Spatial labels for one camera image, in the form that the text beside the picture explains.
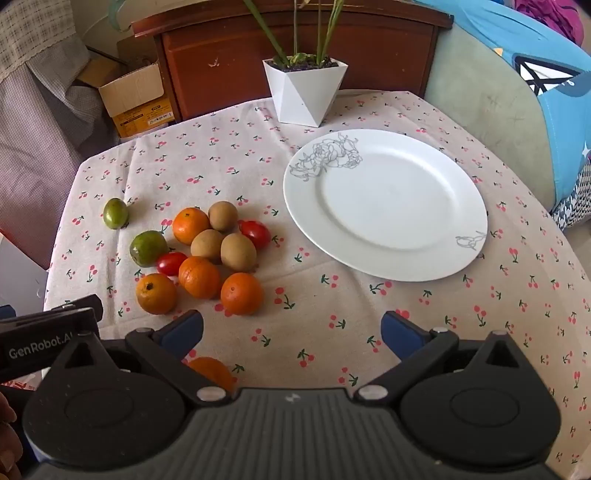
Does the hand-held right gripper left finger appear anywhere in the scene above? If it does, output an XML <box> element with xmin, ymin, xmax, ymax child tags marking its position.
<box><xmin>46</xmin><ymin>310</ymin><xmax>236</xmax><ymax>409</ymax></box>

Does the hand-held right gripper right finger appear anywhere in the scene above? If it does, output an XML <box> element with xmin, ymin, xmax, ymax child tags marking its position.
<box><xmin>353</xmin><ymin>310</ymin><xmax>533</xmax><ymax>406</ymax></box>

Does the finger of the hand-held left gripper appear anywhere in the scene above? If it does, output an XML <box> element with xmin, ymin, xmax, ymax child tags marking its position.
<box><xmin>44</xmin><ymin>294</ymin><xmax>103</xmax><ymax>322</ymax></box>

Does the orange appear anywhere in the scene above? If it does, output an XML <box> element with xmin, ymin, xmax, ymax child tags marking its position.
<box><xmin>135</xmin><ymin>273</ymin><xmax>178</xmax><ymax>315</ymax></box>
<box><xmin>187</xmin><ymin>356</ymin><xmax>237</xmax><ymax>393</ymax></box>
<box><xmin>220</xmin><ymin>272</ymin><xmax>264</xmax><ymax>316</ymax></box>
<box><xmin>172</xmin><ymin>208</ymin><xmax>211</xmax><ymax>245</ymax></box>
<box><xmin>178</xmin><ymin>256</ymin><xmax>222</xmax><ymax>299</ymax></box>

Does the red cherry tomato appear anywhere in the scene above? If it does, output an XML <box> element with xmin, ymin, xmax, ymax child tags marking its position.
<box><xmin>238</xmin><ymin>220</ymin><xmax>271</xmax><ymax>250</ymax></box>
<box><xmin>156</xmin><ymin>252</ymin><xmax>189</xmax><ymax>277</ymax></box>

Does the large green plum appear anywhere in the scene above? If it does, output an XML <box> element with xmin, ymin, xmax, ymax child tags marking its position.
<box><xmin>129</xmin><ymin>231</ymin><xmax>169</xmax><ymax>267</ymax></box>

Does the brown kiwi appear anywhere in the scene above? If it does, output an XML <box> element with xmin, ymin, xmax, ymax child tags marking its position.
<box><xmin>190</xmin><ymin>229</ymin><xmax>226</xmax><ymax>260</ymax></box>
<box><xmin>220</xmin><ymin>233</ymin><xmax>257</xmax><ymax>272</ymax></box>
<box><xmin>208</xmin><ymin>201</ymin><xmax>239</xmax><ymax>232</ymax></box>

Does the small green plum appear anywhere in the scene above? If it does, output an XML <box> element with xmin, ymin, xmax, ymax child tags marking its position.
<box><xmin>102</xmin><ymin>198</ymin><xmax>130</xmax><ymax>230</ymax></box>

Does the white plate with grey flowers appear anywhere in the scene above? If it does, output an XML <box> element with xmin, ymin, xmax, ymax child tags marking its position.
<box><xmin>283</xmin><ymin>129</ymin><xmax>489</xmax><ymax>282</ymax></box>

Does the person's left hand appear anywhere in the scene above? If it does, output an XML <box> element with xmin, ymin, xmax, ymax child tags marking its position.
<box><xmin>0</xmin><ymin>392</ymin><xmax>24</xmax><ymax>480</ymax></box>

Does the cherry print tablecloth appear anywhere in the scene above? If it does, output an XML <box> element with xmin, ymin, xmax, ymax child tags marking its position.
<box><xmin>44</xmin><ymin>90</ymin><xmax>591</xmax><ymax>480</ymax></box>

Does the checked cloth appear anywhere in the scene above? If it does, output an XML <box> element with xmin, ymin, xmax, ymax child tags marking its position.
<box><xmin>0</xmin><ymin>0</ymin><xmax>118</xmax><ymax>271</ymax></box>

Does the cardboard box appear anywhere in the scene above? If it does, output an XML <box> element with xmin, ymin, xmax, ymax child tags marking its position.
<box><xmin>76</xmin><ymin>37</ymin><xmax>176</xmax><ymax>139</ymax></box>

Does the houndstooth cushion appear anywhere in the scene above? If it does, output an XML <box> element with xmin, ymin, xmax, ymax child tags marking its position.
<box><xmin>551</xmin><ymin>161</ymin><xmax>591</xmax><ymax>230</ymax></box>

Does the grey-green sofa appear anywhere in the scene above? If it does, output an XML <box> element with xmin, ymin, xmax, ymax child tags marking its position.
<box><xmin>424</xmin><ymin>9</ymin><xmax>560</xmax><ymax>214</ymax></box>

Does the white faceted plant pot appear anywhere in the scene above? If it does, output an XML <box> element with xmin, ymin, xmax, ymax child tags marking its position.
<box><xmin>262</xmin><ymin>56</ymin><xmax>349</xmax><ymax>127</ymax></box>

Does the red-brown wooden cabinet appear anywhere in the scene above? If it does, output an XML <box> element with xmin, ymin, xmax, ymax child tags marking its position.
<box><xmin>131</xmin><ymin>0</ymin><xmax>455</xmax><ymax>123</ymax></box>

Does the green plant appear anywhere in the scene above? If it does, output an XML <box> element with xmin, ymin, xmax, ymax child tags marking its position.
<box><xmin>242</xmin><ymin>0</ymin><xmax>345</xmax><ymax>69</ymax></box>

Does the blue printed blanket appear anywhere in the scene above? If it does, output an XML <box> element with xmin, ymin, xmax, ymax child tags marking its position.
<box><xmin>413</xmin><ymin>0</ymin><xmax>591</xmax><ymax>200</ymax></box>

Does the purple cloth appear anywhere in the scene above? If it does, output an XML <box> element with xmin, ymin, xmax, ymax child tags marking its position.
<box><xmin>512</xmin><ymin>0</ymin><xmax>588</xmax><ymax>46</ymax></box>

